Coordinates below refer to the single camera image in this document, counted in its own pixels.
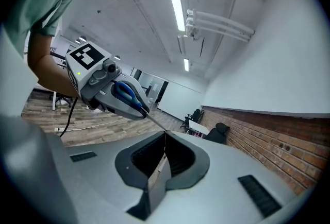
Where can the short ceiling tube light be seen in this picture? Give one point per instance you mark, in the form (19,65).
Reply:
(186,64)

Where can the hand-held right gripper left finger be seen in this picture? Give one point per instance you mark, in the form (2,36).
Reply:
(103,187)

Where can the black office chair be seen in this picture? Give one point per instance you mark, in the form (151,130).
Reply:
(217,133)
(193,114)
(63,99)

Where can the round ceiling light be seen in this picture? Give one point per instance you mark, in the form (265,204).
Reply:
(117,57)
(82,38)

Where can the long ceiling tube light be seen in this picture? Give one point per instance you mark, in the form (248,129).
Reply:
(176,6)

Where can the person's left forearm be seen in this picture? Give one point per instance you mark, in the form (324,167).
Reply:
(49,73)

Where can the white desk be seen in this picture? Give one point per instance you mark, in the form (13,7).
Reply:
(45,87)

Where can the white ceiling pipe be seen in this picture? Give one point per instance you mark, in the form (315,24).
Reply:
(219,27)
(216,32)
(224,20)

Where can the small white table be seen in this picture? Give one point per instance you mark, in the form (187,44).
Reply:
(198,127)

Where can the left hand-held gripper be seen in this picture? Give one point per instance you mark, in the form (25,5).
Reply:
(86,81)

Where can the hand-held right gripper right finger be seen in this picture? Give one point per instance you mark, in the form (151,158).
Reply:
(219,192)

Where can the white power strip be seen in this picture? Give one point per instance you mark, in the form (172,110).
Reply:
(58,129)

